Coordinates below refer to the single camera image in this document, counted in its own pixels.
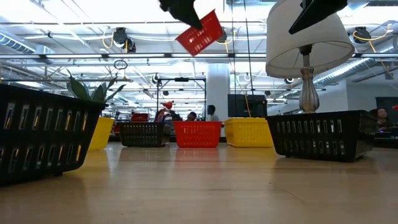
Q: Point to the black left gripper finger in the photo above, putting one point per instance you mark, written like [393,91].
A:
[185,14]

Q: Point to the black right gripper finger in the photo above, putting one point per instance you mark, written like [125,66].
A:
[323,11]

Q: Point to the red plastic slotted basket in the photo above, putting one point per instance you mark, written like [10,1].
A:
[202,39]
[197,141]

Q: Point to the black plastic slotted basket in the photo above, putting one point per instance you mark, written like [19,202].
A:
[320,149]
[143,141]
[46,155]

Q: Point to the yellow plastic slotted basket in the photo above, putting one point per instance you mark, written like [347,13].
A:
[248,141]
[101,133]

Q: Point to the table lamp with white shade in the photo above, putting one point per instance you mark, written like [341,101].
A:
[311,46]

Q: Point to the white pillar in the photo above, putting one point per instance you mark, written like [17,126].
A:
[217,90]

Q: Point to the red round object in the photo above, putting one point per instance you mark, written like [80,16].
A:
[168,105]

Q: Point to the person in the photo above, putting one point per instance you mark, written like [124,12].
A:
[212,112]
[191,116]
[382,119]

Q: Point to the black monitor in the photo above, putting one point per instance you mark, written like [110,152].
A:
[239,105]

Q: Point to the red box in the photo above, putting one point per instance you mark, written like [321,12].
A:
[140,117]

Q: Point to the green plant in white pot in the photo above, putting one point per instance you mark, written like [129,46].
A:
[79,90]

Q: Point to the silver air duct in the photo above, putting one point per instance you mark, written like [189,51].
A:
[342,70]
[18,45]

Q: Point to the black background frame rig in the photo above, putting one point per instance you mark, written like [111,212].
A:
[182,79]

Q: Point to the black aluminium table frame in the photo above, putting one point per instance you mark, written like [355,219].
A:
[387,143]

